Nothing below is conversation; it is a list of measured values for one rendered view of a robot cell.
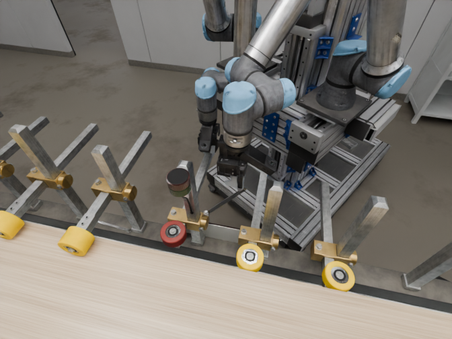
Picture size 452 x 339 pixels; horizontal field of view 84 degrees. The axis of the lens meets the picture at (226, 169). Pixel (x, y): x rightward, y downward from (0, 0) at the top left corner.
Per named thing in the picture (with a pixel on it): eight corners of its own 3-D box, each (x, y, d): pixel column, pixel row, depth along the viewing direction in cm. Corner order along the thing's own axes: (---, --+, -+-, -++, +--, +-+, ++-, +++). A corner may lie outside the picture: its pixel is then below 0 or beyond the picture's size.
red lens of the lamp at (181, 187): (172, 171, 68) (171, 166, 67) (193, 175, 67) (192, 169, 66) (163, 188, 64) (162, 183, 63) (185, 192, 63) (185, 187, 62)
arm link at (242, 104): (266, 89, 56) (233, 101, 53) (261, 129, 64) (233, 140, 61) (246, 75, 60) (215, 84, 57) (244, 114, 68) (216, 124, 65)
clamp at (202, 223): (174, 214, 93) (172, 206, 90) (209, 220, 91) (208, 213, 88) (169, 227, 90) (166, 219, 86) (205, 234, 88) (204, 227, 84)
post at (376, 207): (321, 268, 98) (372, 193, 62) (330, 270, 97) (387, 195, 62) (321, 277, 95) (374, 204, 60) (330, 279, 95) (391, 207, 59)
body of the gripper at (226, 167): (222, 159, 80) (222, 128, 71) (249, 163, 78) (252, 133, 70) (216, 177, 75) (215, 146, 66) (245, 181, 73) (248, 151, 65)
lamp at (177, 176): (182, 211, 82) (171, 165, 66) (199, 214, 81) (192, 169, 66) (176, 227, 78) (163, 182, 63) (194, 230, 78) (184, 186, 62)
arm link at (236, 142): (254, 120, 66) (249, 140, 61) (253, 134, 70) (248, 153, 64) (227, 116, 68) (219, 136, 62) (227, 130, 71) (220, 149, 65)
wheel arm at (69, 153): (92, 128, 111) (89, 122, 108) (99, 129, 111) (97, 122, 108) (1, 227, 78) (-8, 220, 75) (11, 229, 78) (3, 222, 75)
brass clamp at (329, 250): (310, 244, 89) (313, 237, 85) (350, 252, 87) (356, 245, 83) (310, 261, 85) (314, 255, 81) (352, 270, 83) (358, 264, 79)
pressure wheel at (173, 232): (171, 234, 91) (165, 216, 82) (192, 238, 89) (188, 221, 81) (163, 255, 85) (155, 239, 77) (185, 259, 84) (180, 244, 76)
